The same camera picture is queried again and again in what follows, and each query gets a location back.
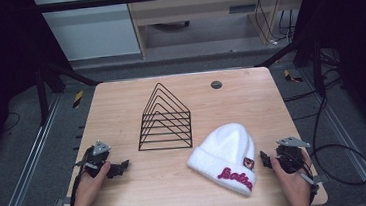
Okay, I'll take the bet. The person's right hand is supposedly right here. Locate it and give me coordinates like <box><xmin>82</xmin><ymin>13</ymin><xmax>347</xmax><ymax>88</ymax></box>
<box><xmin>269</xmin><ymin>151</ymin><xmax>316</xmax><ymax>206</ymax></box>

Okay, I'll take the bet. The grey metal table bracket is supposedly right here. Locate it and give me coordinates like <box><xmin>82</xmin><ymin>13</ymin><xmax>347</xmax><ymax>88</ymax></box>
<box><xmin>312</xmin><ymin>174</ymin><xmax>331</xmax><ymax>185</ymax></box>
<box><xmin>54</xmin><ymin>196</ymin><xmax>73</xmax><ymax>206</ymax></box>

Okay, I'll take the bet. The bundle of hanging cables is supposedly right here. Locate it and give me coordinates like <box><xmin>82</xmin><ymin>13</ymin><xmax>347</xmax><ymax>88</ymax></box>
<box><xmin>252</xmin><ymin>0</ymin><xmax>298</xmax><ymax>48</ymax></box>

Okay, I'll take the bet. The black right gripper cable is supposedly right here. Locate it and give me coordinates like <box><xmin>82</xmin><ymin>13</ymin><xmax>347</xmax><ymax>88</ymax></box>
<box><xmin>298</xmin><ymin>80</ymin><xmax>366</xmax><ymax>203</ymax></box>

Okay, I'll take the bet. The grey round table grommet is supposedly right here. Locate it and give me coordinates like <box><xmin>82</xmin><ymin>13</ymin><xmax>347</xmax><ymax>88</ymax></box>
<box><xmin>209</xmin><ymin>79</ymin><xmax>224</xmax><ymax>91</ymax></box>

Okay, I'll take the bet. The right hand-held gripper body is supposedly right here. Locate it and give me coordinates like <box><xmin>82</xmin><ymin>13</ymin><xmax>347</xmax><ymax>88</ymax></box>
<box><xmin>273</xmin><ymin>134</ymin><xmax>322</xmax><ymax>199</ymax></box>

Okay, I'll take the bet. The black metal stand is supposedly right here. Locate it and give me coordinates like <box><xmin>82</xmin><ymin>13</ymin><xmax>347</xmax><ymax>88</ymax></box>
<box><xmin>32</xmin><ymin>55</ymin><xmax>106</xmax><ymax>128</ymax></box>
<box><xmin>252</xmin><ymin>32</ymin><xmax>328</xmax><ymax>102</ymax></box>

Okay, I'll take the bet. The black wire file rack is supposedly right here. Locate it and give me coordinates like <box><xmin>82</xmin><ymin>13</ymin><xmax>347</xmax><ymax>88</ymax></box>
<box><xmin>132</xmin><ymin>79</ymin><xmax>195</xmax><ymax>154</ymax></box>

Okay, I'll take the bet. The silver floor rail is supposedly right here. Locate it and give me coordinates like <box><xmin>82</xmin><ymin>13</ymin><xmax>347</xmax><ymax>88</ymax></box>
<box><xmin>0</xmin><ymin>93</ymin><xmax>72</xmax><ymax>206</ymax></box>
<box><xmin>298</xmin><ymin>62</ymin><xmax>366</xmax><ymax>206</ymax></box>

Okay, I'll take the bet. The person's left hand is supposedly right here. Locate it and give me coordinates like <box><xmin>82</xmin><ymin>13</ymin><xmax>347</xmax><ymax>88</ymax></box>
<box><xmin>67</xmin><ymin>161</ymin><xmax>116</xmax><ymax>206</ymax></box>

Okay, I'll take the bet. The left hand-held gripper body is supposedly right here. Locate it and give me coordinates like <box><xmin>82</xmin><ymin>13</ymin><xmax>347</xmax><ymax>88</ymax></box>
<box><xmin>72</xmin><ymin>138</ymin><xmax>121</xmax><ymax>182</ymax></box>

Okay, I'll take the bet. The white cabinet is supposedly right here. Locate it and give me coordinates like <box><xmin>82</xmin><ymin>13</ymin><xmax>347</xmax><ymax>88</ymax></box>
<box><xmin>31</xmin><ymin>0</ymin><xmax>143</xmax><ymax>65</ymax></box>

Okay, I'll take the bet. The thin black floor cable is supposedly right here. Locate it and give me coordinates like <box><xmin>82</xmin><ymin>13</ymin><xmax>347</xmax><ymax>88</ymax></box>
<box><xmin>0</xmin><ymin>111</ymin><xmax>23</xmax><ymax>134</ymax></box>

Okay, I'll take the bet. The white knit beanie hat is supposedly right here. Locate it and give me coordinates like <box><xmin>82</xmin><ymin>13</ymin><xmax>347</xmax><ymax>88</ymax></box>
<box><xmin>183</xmin><ymin>120</ymin><xmax>261</xmax><ymax>203</ymax></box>

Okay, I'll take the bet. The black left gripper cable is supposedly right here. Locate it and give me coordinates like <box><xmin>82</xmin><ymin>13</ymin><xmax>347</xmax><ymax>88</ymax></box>
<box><xmin>65</xmin><ymin>146</ymin><xmax>100</xmax><ymax>206</ymax></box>

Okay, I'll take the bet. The yellow black striped tape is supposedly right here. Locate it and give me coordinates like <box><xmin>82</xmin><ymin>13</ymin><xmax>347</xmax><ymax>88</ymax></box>
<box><xmin>283</xmin><ymin>67</ymin><xmax>305</xmax><ymax>85</ymax></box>
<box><xmin>70</xmin><ymin>89</ymin><xmax>86</xmax><ymax>110</ymax></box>

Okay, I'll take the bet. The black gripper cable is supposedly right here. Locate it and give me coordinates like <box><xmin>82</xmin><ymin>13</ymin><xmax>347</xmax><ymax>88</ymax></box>
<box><xmin>65</xmin><ymin>146</ymin><xmax>100</xmax><ymax>206</ymax></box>
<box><xmin>298</xmin><ymin>80</ymin><xmax>366</xmax><ymax>203</ymax></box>

